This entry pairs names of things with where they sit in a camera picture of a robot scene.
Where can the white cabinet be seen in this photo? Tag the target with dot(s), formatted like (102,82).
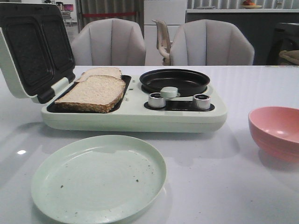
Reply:
(172,12)

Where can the mint green plate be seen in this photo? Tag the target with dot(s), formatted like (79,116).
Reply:
(99,180)

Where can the mint green breakfast maker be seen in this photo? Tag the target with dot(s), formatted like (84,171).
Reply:
(133,114)

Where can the silver control knob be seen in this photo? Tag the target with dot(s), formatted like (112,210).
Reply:
(156,101)
(201,101)

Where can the dark kitchen counter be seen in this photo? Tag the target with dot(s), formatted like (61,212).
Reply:
(268,30)

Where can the pink bowl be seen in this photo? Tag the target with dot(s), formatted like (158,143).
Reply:
(275,130)

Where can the silver right control knob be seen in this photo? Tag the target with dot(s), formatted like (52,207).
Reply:
(201,101)

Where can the beige plastic chair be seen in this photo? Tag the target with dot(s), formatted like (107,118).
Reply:
(163,41)

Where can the grey right chair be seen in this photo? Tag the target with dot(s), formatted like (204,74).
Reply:
(210,43)

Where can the grey chair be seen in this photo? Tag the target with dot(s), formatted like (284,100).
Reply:
(210,43)
(109,42)

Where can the silver left control knob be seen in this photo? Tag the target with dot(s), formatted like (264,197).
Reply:
(156,101)

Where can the grey left chair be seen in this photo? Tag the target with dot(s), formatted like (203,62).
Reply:
(109,42)

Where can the breakfast maker lid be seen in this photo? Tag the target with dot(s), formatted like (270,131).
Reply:
(36,59)

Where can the black round frying pan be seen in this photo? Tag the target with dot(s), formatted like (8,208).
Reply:
(188,82)

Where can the fruit plate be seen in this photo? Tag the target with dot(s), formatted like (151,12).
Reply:
(248,4)

